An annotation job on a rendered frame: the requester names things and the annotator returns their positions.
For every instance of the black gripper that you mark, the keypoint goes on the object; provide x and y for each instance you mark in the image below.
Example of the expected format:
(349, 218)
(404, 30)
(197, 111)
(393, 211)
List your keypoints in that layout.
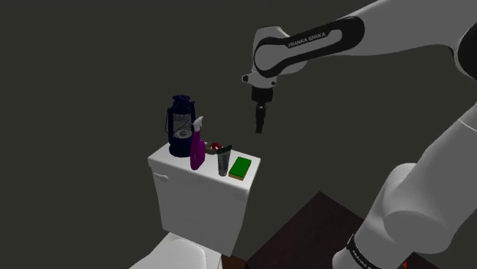
(261, 94)

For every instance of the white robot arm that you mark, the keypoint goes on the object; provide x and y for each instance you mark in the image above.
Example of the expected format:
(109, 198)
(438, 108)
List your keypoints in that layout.
(417, 193)

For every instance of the green and yellow sponge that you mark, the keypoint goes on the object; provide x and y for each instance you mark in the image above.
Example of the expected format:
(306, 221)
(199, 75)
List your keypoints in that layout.
(240, 167)

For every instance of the grey tube with green cap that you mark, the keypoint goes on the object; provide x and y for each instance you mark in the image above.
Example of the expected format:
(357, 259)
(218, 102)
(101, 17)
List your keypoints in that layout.
(223, 162)

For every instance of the purple spray bottle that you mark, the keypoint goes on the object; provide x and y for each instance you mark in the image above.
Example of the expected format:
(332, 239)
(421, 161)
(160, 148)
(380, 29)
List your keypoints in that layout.
(197, 151)

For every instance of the dark blue lantern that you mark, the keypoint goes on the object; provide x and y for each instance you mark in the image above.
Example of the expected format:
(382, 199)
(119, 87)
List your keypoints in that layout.
(181, 128)

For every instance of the white toilet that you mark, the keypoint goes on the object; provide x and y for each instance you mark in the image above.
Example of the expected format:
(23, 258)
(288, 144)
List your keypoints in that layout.
(201, 201)

